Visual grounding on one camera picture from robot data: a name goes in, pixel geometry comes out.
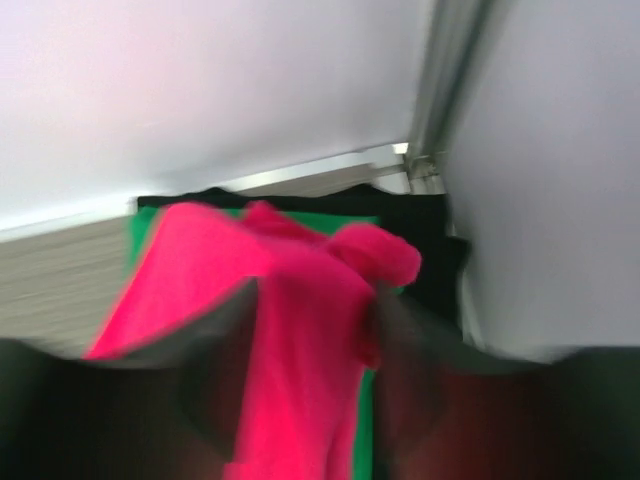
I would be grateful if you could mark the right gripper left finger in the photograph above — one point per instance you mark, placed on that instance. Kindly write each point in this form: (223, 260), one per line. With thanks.
(169, 409)

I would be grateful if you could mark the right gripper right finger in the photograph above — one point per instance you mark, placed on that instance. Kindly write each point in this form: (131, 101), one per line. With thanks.
(446, 410)

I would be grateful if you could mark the magenta red t-shirt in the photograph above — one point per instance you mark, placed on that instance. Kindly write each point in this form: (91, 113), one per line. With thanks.
(311, 344)

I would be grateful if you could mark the folded black t-shirt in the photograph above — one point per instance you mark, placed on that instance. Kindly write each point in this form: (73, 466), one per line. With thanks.
(425, 240)

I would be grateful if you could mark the folded green t-shirt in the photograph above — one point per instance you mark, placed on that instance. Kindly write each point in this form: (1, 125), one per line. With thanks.
(362, 452)

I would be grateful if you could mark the right aluminium frame post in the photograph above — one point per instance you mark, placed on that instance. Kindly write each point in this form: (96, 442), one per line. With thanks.
(459, 37)

